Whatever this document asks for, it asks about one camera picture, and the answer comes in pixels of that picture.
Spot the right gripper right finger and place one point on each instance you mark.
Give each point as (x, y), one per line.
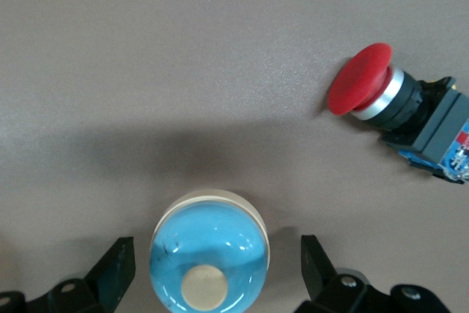
(318, 276)

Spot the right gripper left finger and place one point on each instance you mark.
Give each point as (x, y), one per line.
(110, 276)

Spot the blue call bell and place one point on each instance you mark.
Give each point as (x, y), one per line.
(209, 239)

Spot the red mushroom push button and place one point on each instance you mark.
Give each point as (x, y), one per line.
(359, 78)

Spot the brown table mat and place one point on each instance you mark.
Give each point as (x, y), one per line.
(183, 52)

